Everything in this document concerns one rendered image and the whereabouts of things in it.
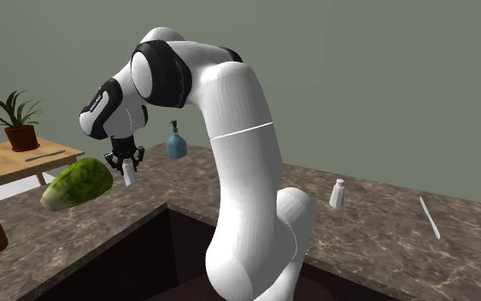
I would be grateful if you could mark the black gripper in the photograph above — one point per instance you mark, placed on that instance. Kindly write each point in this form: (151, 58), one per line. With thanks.
(123, 146)

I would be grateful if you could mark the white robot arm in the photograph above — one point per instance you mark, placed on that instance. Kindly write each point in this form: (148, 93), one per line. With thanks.
(244, 166)

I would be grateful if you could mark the white shaker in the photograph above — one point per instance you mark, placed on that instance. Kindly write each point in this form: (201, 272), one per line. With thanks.
(129, 175)
(336, 196)

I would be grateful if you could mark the blue soap dispenser bottle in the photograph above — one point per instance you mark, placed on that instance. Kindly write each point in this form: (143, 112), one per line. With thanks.
(176, 146)

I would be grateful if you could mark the green lettuce head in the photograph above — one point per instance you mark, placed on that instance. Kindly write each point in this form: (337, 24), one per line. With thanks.
(77, 185)

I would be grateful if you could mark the grey knife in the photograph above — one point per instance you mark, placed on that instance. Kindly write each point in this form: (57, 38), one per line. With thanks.
(45, 156)

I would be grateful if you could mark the potted plant in brown pot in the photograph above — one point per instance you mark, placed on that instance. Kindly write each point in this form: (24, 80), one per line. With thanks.
(21, 137)

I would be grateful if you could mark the dark robot stand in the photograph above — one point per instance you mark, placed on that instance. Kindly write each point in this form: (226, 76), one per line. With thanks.
(140, 262)

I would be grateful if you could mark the white knife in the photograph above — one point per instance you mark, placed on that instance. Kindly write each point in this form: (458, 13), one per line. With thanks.
(429, 216)

